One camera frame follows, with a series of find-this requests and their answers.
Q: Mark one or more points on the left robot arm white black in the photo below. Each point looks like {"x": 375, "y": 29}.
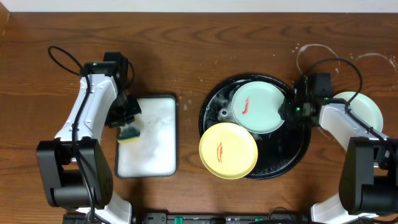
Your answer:
{"x": 73, "y": 168}

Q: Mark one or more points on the yellow plate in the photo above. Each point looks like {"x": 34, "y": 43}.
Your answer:
{"x": 228, "y": 151}

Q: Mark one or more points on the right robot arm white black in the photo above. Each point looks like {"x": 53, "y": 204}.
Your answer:
{"x": 368, "y": 182}

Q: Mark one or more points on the black base rail bottom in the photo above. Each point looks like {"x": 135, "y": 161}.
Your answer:
{"x": 275, "y": 216}

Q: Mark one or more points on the light green plate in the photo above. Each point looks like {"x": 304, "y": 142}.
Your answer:
{"x": 255, "y": 107}
{"x": 368, "y": 111}

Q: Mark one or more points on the green yellow sponge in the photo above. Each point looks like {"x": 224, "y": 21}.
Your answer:
{"x": 128, "y": 133}

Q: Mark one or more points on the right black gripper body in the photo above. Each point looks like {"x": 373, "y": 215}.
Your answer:
{"x": 295, "y": 111}

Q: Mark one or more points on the light green plate top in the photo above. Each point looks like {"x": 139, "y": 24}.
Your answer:
{"x": 368, "y": 111}

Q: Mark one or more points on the rectangular soapy water tray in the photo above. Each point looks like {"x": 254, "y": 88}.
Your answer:
{"x": 154, "y": 154}

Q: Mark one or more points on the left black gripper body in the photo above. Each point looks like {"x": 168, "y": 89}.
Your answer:
{"x": 125, "y": 117}

